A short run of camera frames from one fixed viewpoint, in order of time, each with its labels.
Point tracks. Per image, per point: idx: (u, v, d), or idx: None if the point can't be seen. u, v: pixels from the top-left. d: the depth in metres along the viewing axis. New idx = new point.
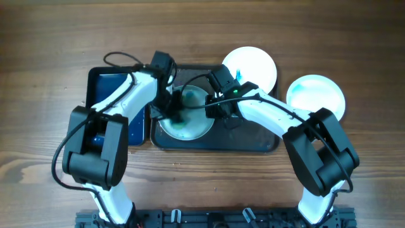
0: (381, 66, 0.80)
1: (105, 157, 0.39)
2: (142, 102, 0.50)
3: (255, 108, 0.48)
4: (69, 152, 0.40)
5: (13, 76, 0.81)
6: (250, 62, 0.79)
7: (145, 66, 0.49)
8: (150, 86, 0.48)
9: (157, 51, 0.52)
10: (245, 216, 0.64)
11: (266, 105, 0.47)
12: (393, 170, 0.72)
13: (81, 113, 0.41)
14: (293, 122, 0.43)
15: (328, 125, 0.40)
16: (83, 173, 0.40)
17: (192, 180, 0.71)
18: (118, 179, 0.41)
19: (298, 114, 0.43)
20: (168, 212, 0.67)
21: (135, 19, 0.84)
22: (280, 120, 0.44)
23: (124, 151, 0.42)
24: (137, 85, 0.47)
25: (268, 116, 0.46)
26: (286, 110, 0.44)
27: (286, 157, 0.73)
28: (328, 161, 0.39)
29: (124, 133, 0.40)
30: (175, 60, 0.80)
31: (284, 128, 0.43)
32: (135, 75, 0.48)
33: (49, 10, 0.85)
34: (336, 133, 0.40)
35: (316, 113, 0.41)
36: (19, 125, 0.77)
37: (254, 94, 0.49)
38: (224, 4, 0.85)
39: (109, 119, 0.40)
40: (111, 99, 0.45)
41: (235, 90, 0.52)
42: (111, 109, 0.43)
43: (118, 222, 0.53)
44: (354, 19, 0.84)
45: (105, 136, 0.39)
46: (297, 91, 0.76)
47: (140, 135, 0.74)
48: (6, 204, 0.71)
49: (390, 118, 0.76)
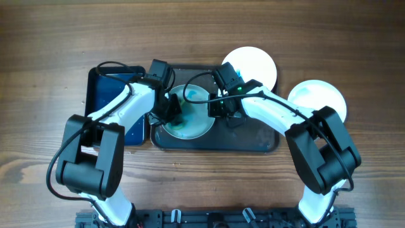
0: (381, 66, 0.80)
1: (101, 166, 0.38)
2: (138, 114, 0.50)
3: (259, 106, 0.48)
4: (63, 161, 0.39)
5: (13, 76, 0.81)
6: (250, 63, 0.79)
7: (143, 78, 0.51)
8: (146, 97, 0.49)
9: (155, 61, 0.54)
10: (245, 216, 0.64)
11: (270, 102, 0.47)
12: (394, 170, 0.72)
13: (76, 121, 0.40)
14: (297, 119, 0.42)
15: (331, 122, 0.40)
16: (77, 183, 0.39)
17: (192, 180, 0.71)
18: (112, 189, 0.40)
19: (301, 112, 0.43)
20: (168, 212, 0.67)
21: (135, 19, 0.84)
22: (283, 117, 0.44)
23: (121, 160, 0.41)
24: (133, 95, 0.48)
25: (271, 114, 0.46)
26: (290, 107, 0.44)
27: (286, 157, 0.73)
28: (329, 159, 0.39)
29: (121, 142, 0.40)
30: (175, 61, 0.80)
31: (286, 125, 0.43)
32: (132, 86, 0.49)
33: (49, 10, 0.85)
34: (339, 132, 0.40)
35: (319, 111, 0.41)
36: (19, 125, 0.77)
37: (257, 90, 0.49)
38: (225, 4, 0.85)
39: (105, 128, 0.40)
40: (107, 108, 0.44)
41: (239, 88, 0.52)
42: (108, 118, 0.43)
43: (117, 224, 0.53)
44: (355, 19, 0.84)
45: (101, 144, 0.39)
46: (301, 92, 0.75)
47: (140, 135, 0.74)
48: (6, 204, 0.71)
49: (390, 118, 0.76)
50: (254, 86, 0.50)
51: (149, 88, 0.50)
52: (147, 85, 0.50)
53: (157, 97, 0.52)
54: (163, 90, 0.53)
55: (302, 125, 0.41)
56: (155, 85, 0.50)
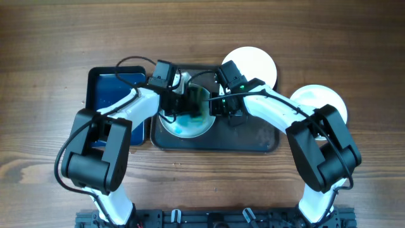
0: (381, 66, 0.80)
1: (107, 159, 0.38)
2: (142, 117, 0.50)
3: (260, 103, 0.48)
4: (70, 153, 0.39)
5: (13, 76, 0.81)
6: (250, 62, 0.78)
7: (149, 83, 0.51)
8: (151, 100, 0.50)
9: (161, 61, 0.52)
10: (245, 216, 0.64)
11: (271, 100, 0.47)
12: (394, 170, 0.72)
13: (85, 114, 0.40)
14: (297, 117, 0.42)
15: (331, 121, 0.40)
16: (82, 178, 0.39)
17: (192, 180, 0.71)
18: (117, 183, 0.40)
19: (303, 110, 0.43)
20: (168, 212, 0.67)
21: (135, 19, 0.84)
22: (285, 114, 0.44)
23: (126, 156, 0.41)
24: (140, 97, 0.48)
25: (273, 111, 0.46)
26: (290, 105, 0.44)
27: (286, 157, 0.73)
28: (328, 157, 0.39)
29: (127, 137, 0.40)
30: (175, 61, 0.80)
31: (288, 122, 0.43)
32: (139, 88, 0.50)
33: (49, 11, 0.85)
34: (338, 130, 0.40)
35: (321, 109, 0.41)
36: (19, 125, 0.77)
37: (260, 88, 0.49)
38: (224, 4, 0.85)
39: (112, 122, 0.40)
40: (115, 106, 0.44)
41: (242, 86, 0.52)
42: (116, 113, 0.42)
43: (117, 223, 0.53)
44: (354, 19, 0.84)
45: (108, 137, 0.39)
46: (305, 95, 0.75)
47: (140, 135, 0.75)
48: (6, 204, 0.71)
49: (390, 118, 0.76)
50: (257, 84, 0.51)
51: (153, 93, 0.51)
52: (152, 91, 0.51)
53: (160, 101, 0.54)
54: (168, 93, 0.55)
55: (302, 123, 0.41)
56: (160, 92, 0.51)
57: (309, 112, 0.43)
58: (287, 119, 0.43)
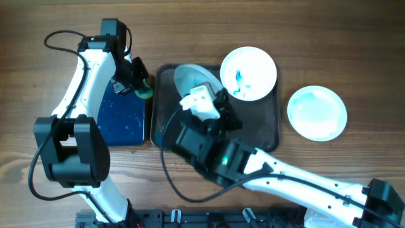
0: (381, 66, 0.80)
1: (85, 159, 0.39)
2: (103, 85, 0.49)
3: (279, 189, 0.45)
4: (48, 164, 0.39)
5: (13, 76, 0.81)
6: (250, 63, 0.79)
7: (95, 39, 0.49)
8: (105, 63, 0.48)
9: (105, 20, 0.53)
10: (245, 216, 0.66)
11: (291, 181, 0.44)
12: (395, 170, 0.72)
13: (43, 123, 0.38)
14: (351, 208, 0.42)
15: (386, 199, 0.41)
16: (70, 179, 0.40)
17: (192, 180, 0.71)
18: (104, 172, 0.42)
19: (352, 199, 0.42)
20: (168, 212, 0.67)
21: (135, 19, 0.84)
22: (333, 206, 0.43)
23: (103, 145, 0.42)
24: (89, 69, 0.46)
25: (316, 202, 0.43)
26: (334, 194, 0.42)
27: (286, 157, 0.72)
28: (378, 223, 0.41)
29: (95, 132, 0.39)
30: (175, 61, 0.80)
31: (345, 220, 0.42)
32: (86, 54, 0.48)
33: (50, 11, 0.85)
34: (393, 200, 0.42)
35: (373, 191, 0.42)
36: (19, 125, 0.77)
37: (259, 163, 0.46)
38: (224, 4, 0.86)
39: (74, 123, 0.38)
40: (68, 101, 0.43)
41: (224, 160, 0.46)
42: (73, 111, 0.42)
43: (116, 220, 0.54)
44: (354, 19, 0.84)
45: (76, 140, 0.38)
46: (306, 97, 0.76)
47: (140, 135, 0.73)
48: (6, 205, 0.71)
49: (390, 117, 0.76)
50: (231, 147, 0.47)
51: (103, 52, 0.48)
52: (100, 50, 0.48)
53: (116, 54, 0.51)
54: (121, 47, 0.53)
55: (362, 220, 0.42)
56: (109, 46, 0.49)
57: (363, 201, 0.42)
58: (342, 215, 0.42)
